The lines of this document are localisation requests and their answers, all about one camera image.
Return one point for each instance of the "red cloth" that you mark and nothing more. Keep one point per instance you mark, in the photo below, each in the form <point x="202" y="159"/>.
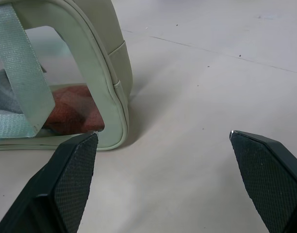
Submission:
<point x="75" y="109"/>

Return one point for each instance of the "green transparent pouch bag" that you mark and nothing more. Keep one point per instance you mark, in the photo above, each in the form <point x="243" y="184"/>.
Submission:
<point x="100" y="72"/>

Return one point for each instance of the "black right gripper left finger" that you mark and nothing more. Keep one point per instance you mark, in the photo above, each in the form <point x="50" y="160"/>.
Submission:
<point x="66" y="184"/>

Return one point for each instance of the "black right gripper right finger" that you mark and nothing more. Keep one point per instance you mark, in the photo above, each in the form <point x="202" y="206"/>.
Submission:
<point x="267" y="179"/>

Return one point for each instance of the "blue-grey cloth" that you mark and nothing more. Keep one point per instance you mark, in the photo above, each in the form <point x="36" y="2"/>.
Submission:
<point x="3" y="97"/>

